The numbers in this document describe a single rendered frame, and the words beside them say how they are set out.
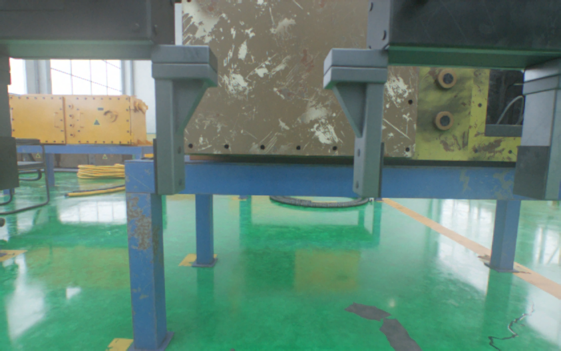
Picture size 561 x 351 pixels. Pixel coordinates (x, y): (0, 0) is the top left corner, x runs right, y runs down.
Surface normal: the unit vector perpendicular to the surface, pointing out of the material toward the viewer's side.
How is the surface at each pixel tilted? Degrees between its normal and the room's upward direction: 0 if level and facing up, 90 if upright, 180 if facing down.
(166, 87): 90
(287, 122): 90
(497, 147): 90
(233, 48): 90
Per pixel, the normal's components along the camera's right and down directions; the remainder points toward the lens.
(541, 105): -1.00, -0.01
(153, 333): -0.01, 0.11
